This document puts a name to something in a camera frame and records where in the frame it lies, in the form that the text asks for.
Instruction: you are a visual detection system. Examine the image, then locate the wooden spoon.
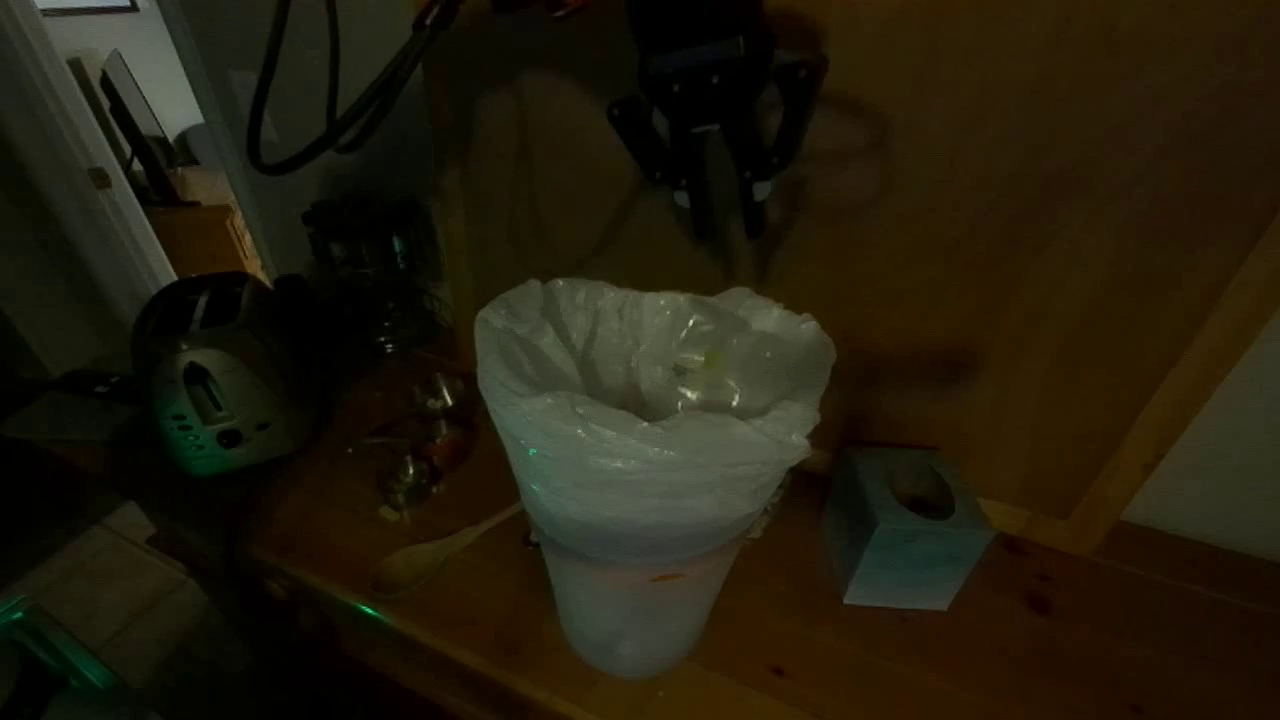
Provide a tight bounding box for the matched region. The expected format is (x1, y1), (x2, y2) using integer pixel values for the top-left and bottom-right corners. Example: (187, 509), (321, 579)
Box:
(374, 499), (529, 589)

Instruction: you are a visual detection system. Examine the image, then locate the white lined trash bin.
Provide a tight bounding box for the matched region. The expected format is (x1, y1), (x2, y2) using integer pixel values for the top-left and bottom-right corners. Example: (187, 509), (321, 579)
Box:
(470, 278), (838, 565)

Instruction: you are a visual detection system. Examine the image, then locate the aluminium frame rail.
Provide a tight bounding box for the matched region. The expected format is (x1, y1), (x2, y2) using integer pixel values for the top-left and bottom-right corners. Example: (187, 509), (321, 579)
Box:
(0, 596), (121, 700)

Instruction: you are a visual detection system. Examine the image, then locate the white plastic waste bin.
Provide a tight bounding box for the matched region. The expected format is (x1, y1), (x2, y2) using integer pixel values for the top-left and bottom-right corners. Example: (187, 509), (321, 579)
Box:
(535, 512), (751, 686)

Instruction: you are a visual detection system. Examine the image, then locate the dark flat leaning panel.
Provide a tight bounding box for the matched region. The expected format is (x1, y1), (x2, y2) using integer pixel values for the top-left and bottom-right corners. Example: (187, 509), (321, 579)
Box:
(69, 47), (179, 203)

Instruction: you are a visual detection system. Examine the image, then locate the pale cardboard box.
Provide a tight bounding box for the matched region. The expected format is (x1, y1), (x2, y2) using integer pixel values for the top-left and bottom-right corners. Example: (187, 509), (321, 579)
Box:
(0, 495), (214, 700)

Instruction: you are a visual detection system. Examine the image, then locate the dark glass jar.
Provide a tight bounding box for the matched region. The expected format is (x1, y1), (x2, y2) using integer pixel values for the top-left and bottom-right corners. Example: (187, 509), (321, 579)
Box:
(298, 198), (451, 359)

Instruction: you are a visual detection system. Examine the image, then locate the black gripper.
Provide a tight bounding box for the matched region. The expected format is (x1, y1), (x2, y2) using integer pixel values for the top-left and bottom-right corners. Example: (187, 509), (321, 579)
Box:
(603, 47), (825, 278)

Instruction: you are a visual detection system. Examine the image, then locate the crumpled shiny wrapper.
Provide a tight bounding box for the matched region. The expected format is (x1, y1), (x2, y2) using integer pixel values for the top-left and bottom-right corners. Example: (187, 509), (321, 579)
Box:
(374, 446), (451, 522)
(411, 370), (478, 439)

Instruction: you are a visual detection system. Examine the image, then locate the clear plastic object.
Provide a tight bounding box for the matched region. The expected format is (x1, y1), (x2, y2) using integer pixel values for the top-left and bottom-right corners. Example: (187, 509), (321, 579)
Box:
(659, 296), (800, 422)

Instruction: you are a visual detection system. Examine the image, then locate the light blue tissue box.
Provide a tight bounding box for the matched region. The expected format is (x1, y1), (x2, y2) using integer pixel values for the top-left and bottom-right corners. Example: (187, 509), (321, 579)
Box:
(818, 446), (1001, 617)

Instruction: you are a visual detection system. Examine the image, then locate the silver toaster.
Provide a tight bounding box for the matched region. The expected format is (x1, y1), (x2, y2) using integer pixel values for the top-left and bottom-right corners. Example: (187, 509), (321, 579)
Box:
(129, 269), (327, 482)

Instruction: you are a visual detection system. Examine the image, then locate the white door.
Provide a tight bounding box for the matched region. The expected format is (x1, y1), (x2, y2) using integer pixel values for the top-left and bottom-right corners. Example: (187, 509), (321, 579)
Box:
(0, 0), (179, 379)

